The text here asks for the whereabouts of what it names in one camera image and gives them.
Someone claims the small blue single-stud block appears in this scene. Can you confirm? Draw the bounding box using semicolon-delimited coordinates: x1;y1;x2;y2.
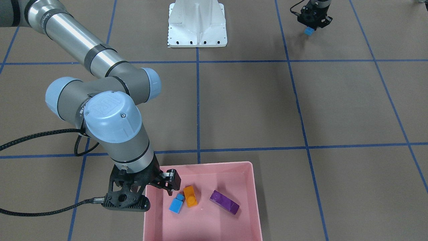
169;193;185;214

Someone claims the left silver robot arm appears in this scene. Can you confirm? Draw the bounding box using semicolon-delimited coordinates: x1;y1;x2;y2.
290;0;333;32

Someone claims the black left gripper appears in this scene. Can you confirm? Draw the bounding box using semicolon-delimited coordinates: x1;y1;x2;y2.
290;0;333;30

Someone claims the orange single-stud block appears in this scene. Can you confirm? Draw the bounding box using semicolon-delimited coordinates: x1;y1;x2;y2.
183;185;198;208

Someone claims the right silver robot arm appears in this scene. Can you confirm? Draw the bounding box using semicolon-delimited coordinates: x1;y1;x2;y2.
1;0;181;217

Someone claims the pink plastic box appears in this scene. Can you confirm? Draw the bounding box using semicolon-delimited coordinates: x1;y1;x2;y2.
142;161;263;241

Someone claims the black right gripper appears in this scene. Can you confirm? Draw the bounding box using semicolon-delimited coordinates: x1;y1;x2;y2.
102;157;181;212

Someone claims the black braided cable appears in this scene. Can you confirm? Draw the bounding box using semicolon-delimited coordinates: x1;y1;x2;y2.
0;129;111;216

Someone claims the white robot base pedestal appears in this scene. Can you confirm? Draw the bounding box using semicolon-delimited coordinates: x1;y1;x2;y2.
167;0;228;48

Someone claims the purple long block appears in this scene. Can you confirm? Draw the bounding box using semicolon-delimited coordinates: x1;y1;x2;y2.
209;190;240;215

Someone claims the long blue four-stud block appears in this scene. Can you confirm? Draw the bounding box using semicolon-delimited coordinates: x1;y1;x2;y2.
304;26;315;36

